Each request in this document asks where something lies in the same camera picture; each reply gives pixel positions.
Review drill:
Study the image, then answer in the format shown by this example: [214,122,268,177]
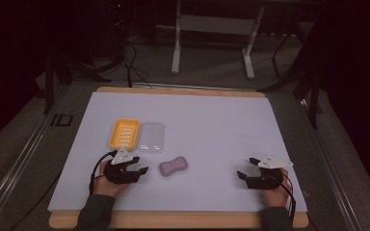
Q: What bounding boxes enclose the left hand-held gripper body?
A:
[103,147,140,186]

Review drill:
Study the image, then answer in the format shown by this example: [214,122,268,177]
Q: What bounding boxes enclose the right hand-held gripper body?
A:
[246,155,294,191]

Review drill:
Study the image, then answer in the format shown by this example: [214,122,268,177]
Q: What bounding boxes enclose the yellow soap dish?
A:
[108,117,141,152]

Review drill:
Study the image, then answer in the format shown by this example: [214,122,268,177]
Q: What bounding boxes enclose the clear plastic lid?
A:
[137,121,166,154]

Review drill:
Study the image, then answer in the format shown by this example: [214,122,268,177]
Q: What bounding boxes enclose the pink soap bar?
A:
[159,155,189,177]

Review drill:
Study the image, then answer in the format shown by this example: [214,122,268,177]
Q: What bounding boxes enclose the person's right hand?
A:
[262,167,292,209]

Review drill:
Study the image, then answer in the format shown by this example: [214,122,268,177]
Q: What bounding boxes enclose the person's left hand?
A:
[92,160,130,198]

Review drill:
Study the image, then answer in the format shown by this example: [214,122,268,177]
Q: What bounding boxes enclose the white table mat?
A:
[47,91,308,214]

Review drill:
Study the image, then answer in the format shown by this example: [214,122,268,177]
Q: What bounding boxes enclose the black metal stand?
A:
[35,47,112,116]
[258,25,327,130]

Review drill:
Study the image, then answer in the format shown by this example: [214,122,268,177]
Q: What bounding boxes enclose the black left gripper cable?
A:
[89,150,118,196]

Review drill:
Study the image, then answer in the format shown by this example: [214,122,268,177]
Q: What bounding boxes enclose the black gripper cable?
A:
[89,150,118,196]
[278,167,298,225]

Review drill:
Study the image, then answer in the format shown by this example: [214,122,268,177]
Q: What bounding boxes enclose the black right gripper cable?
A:
[278,167,298,225]

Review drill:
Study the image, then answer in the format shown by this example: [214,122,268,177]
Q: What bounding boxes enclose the metal floor rail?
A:
[297,97,362,231]
[0,84,73,231]

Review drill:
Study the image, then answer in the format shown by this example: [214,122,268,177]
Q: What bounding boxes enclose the black floor cables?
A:
[102,41,153,90]

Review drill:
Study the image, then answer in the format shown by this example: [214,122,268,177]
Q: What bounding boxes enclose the white metal desk frame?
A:
[171,0,266,81]

